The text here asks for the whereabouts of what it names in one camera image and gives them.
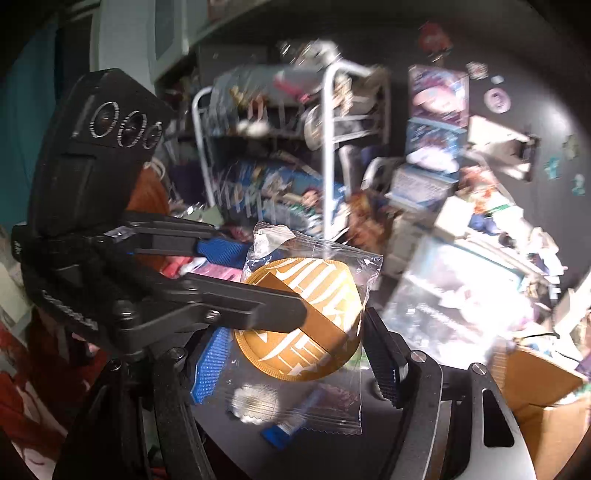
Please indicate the pale blue box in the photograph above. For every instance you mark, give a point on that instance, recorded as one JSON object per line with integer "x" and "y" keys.
{"x": 422, "y": 187}

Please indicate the blue printed box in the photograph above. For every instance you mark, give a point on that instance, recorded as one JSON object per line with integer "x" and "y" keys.
{"x": 436, "y": 145}

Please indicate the white metal rack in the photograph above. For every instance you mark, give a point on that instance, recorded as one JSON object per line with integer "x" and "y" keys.
{"x": 328, "y": 152}

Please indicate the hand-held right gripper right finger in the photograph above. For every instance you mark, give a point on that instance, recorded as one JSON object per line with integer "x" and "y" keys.
{"x": 383, "y": 364}

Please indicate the red printed cloth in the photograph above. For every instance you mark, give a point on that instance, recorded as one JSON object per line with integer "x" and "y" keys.
{"x": 32, "y": 397}

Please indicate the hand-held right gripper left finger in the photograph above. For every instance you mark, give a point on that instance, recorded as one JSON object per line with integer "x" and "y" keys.
{"x": 210, "y": 367}

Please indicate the glossy plastic sleeve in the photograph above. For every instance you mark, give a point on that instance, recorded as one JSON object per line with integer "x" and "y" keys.
{"x": 457, "y": 300}

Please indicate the teal curtain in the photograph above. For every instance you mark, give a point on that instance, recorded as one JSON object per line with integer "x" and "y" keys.
{"x": 27, "y": 124}

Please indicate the white cabinet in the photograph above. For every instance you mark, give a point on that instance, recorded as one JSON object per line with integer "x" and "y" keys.
{"x": 168, "y": 32}

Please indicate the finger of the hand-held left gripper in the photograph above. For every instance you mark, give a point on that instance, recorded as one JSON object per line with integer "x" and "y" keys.
{"x": 258, "y": 307}
{"x": 221, "y": 251}

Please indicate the white wall box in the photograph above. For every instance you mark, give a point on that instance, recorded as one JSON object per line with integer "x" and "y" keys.
{"x": 503, "y": 143}

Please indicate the brown cardboard box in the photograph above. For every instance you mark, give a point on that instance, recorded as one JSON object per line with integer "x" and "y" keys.
{"x": 540, "y": 415}

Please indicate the red wall figure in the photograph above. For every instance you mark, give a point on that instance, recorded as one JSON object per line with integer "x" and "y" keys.
{"x": 434, "y": 37}

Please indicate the orange cloth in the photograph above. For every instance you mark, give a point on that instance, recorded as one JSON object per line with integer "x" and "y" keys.
{"x": 147, "y": 196}

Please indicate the gold coin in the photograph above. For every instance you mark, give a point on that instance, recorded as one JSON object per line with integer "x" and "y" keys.
{"x": 318, "y": 318}

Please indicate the round pink sticker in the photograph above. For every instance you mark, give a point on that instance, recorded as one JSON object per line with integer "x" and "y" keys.
{"x": 496, "y": 99}

